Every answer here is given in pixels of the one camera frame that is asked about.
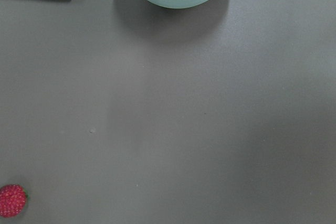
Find red strawberry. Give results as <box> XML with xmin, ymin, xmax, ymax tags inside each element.
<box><xmin>1</xmin><ymin>184</ymin><xmax>28</xmax><ymax>218</ymax></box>

